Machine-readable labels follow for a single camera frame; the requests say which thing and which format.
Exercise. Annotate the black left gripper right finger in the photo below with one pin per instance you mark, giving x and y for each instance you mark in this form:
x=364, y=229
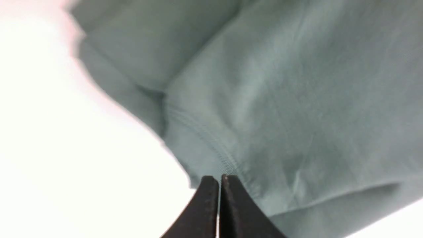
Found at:
x=239, y=216

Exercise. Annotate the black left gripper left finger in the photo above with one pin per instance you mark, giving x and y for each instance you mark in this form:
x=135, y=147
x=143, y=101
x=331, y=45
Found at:
x=198, y=219

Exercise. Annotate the green long-sleeved shirt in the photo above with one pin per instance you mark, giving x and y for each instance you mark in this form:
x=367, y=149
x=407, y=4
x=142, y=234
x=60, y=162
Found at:
x=316, y=105

